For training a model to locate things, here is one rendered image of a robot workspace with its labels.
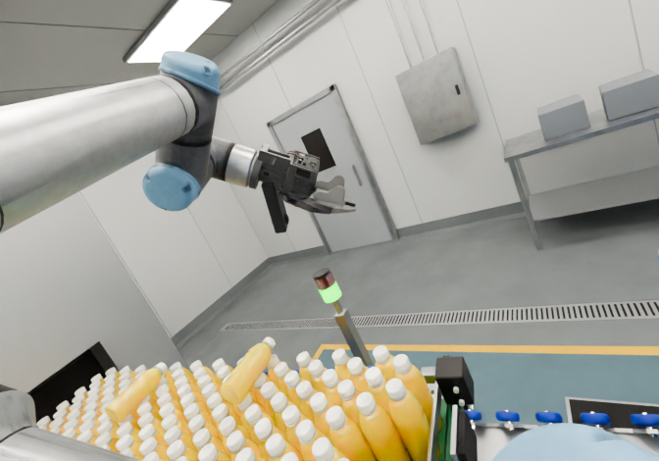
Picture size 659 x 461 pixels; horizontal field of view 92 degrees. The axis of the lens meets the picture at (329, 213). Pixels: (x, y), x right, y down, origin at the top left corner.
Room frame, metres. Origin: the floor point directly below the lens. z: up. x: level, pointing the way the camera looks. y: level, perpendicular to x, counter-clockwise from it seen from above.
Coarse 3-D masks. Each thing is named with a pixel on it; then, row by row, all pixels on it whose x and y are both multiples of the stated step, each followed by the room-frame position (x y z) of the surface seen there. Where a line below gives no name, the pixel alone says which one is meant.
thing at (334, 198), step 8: (320, 192) 0.60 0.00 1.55; (328, 192) 0.60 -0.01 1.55; (336, 192) 0.60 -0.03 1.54; (344, 192) 0.60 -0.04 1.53; (320, 200) 0.61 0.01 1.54; (328, 200) 0.61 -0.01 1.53; (336, 200) 0.61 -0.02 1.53; (336, 208) 0.61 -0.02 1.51; (344, 208) 0.61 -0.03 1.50; (352, 208) 0.62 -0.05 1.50
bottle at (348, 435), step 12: (348, 420) 0.60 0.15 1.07; (336, 432) 0.58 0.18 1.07; (348, 432) 0.58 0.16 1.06; (360, 432) 0.59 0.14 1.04; (336, 444) 0.57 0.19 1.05; (348, 444) 0.57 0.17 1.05; (360, 444) 0.58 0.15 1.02; (348, 456) 0.57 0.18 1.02; (360, 456) 0.57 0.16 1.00; (372, 456) 0.59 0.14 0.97
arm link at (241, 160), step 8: (232, 152) 0.60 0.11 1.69; (240, 152) 0.60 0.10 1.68; (248, 152) 0.60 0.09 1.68; (256, 152) 0.62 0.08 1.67; (232, 160) 0.59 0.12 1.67; (240, 160) 0.59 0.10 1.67; (248, 160) 0.59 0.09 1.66; (232, 168) 0.59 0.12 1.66; (240, 168) 0.59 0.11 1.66; (248, 168) 0.59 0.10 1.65; (232, 176) 0.59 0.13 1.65; (240, 176) 0.59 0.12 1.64; (248, 176) 0.60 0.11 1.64; (240, 184) 0.61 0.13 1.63; (248, 184) 0.61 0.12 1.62
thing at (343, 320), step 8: (344, 312) 0.99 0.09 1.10; (336, 320) 0.99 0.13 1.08; (344, 320) 0.97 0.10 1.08; (344, 328) 0.98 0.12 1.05; (352, 328) 0.99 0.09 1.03; (344, 336) 0.99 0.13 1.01; (352, 336) 0.97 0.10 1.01; (360, 336) 1.00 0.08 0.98; (352, 344) 0.98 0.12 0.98; (360, 344) 0.98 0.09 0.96; (352, 352) 0.99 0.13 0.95; (360, 352) 0.97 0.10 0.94; (368, 360) 0.99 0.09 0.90
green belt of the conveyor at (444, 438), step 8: (440, 408) 0.69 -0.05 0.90; (448, 408) 0.68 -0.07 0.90; (448, 416) 0.66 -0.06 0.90; (448, 424) 0.64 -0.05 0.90; (440, 432) 0.63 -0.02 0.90; (448, 432) 0.62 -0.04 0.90; (440, 440) 0.61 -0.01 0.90; (448, 440) 0.61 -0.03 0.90; (440, 448) 0.60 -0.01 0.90; (448, 448) 0.59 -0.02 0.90; (440, 456) 0.58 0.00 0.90; (448, 456) 0.57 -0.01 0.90
